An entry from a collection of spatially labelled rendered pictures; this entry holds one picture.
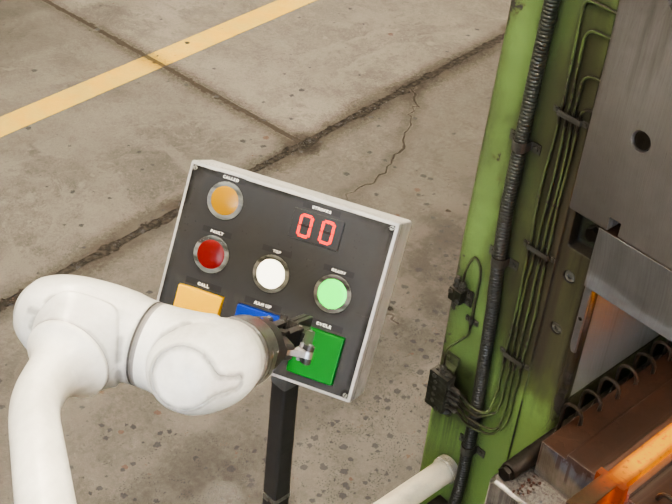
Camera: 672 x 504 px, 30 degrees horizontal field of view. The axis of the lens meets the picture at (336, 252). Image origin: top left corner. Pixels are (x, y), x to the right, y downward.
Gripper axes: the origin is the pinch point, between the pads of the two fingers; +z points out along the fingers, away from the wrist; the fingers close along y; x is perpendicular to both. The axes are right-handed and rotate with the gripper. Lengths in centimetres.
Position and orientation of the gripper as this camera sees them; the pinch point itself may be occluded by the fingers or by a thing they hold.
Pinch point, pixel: (298, 328)
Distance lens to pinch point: 174.2
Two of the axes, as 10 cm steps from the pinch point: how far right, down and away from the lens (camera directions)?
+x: 2.6, -9.5, -1.5
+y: 9.2, 2.9, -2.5
